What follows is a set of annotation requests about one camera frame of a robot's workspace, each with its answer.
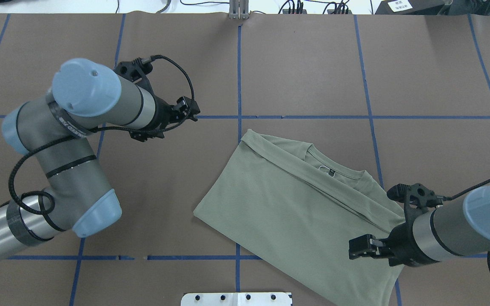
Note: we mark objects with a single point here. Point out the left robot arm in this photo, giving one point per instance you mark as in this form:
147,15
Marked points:
59,184

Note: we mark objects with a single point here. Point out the aluminium frame post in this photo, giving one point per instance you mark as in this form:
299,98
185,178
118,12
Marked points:
239,9

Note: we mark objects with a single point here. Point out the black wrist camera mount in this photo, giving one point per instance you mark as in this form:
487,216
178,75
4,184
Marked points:
135,71

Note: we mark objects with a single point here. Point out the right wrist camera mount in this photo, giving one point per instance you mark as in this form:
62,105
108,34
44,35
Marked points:
415,197

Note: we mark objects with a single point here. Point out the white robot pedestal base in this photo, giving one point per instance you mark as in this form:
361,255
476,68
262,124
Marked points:
237,299

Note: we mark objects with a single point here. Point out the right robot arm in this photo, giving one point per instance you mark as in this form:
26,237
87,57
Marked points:
434,229

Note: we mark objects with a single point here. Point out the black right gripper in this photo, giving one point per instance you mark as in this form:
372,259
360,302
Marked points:
402,244

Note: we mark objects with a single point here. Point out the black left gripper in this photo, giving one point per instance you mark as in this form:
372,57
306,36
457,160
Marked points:
163,115

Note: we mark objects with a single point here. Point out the olive green long-sleeve shirt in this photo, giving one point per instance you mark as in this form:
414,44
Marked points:
296,209

